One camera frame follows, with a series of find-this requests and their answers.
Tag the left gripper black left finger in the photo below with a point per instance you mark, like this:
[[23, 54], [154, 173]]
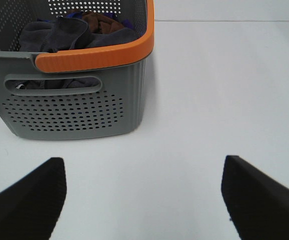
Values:
[[31, 207]]

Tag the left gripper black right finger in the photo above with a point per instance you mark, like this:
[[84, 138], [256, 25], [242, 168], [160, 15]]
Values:
[[257, 204]]

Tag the dark grey towel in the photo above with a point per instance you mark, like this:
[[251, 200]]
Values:
[[69, 34]]

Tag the brown towel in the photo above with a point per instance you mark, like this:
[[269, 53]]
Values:
[[101, 24]]

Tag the grey basket with orange rim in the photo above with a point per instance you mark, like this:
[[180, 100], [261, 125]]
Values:
[[73, 94]]

